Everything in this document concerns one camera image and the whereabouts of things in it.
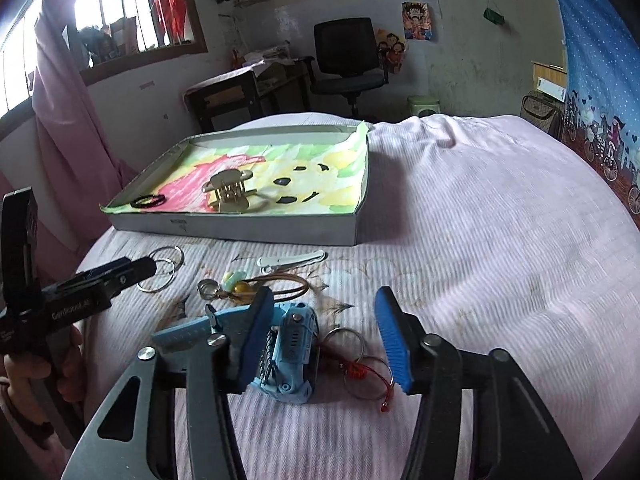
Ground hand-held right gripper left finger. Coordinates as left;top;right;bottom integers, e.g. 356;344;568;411
62;287;276;480

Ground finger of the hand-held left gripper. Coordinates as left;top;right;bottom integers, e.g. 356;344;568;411
70;257;133;281
100;256;158;303

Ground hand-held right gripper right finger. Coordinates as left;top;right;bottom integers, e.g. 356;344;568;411
374;286;583;480

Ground silver key ring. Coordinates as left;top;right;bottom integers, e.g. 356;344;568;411
136;260;176;293
150;245;185;275

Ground light blue watch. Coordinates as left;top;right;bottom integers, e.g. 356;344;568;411
151;302;323;406

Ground red string key rings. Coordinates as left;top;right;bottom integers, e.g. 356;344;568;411
320;327;397;416

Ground brown cord beaded keychain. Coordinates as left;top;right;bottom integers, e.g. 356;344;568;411
197;270;311;307

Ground white hair clip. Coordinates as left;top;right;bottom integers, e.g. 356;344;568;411
256;250;329;268

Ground shallow grey cardboard tray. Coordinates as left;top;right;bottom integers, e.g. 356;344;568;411
101;119;371;247

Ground person's left hand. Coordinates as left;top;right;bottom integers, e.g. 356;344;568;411
0;327;85;401

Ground beige hair claw clip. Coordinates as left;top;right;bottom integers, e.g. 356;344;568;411
201;169;258;213

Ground pink curtain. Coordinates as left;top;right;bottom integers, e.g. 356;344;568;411
30;0;136;281

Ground painted paper tray liner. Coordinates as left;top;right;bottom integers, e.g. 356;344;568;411
102;127;370;216

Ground side window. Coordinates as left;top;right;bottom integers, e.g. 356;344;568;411
0;0;51;126

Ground dark wooden desk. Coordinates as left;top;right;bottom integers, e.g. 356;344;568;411
184;57;313;133

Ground barred wooden window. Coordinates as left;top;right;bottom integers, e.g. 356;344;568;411
70;0;210;86

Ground green plastic stool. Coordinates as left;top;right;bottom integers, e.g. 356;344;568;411
407;95;441;117

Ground papers pile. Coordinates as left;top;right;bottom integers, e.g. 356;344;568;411
242;45;296;68

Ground red hanging decoration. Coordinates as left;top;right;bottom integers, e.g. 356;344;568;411
152;0;188;43

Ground patterned brown bag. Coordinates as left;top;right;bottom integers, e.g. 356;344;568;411
520;92;566;138

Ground black office chair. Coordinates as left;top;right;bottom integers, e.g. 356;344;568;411
305;17;391;116

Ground wooden board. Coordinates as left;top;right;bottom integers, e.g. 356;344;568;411
531;61;568;103

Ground blue printed cloth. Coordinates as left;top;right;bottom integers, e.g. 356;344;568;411
545;0;640;231

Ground cartoon family wall drawing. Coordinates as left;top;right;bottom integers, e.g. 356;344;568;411
374;27;410;75

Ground anime wall poster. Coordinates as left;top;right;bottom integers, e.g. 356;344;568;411
402;1;435;42

